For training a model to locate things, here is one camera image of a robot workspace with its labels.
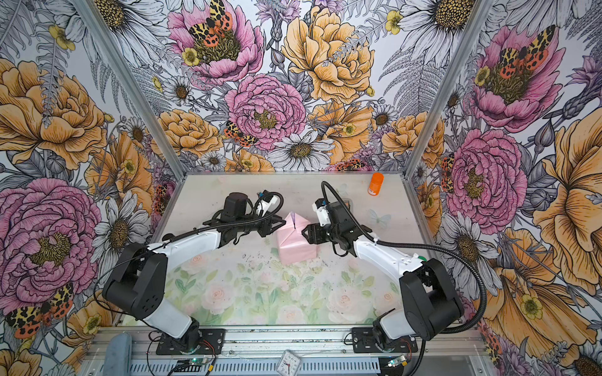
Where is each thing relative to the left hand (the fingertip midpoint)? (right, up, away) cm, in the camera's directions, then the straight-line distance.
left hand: (281, 226), depth 87 cm
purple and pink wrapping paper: (+4, -7, -3) cm, 9 cm away
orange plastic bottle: (+40, +17, +21) cm, 48 cm away
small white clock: (+4, -37, -18) cm, 42 cm away
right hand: (+10, -4, -1) cm, 11 cm away
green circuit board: (-23, -38, -15) cm, 47 cm away
